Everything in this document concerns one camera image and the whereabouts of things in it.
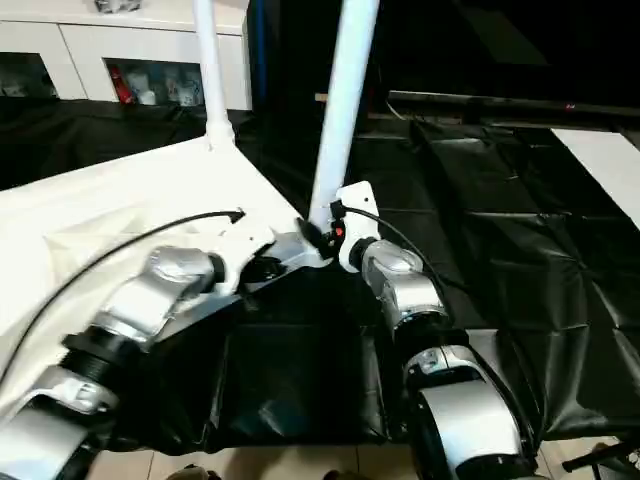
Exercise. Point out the white plastic table leg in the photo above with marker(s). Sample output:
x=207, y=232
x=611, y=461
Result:
x=212, y=75
x=345, y=100

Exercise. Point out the white plastic table top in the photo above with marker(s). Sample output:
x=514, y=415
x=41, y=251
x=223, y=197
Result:
x=100, y=210

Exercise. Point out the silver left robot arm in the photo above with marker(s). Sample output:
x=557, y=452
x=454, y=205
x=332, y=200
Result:
x=150, y=295

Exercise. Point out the black glossy mat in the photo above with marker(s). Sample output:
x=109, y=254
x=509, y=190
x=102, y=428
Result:
x=525, y=275

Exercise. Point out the long black bar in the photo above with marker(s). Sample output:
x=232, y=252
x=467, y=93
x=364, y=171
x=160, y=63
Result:
x=500, y=102

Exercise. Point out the large dark screen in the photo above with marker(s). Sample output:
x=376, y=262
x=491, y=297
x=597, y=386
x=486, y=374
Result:
x=475, y=45

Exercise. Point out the white glass-door cabinet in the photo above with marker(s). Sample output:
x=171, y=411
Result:
x=85, y=60

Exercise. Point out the white flat panel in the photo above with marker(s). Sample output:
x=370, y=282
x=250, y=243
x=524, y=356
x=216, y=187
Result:
x=605, y=165

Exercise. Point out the dark bag of parts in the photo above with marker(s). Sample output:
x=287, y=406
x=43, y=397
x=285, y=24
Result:
x=116, y=5

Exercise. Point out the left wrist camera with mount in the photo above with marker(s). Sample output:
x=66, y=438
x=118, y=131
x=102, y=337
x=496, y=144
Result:
x=245, y=245

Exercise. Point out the metal table frame bar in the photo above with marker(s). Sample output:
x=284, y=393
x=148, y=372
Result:
x=595, y=456

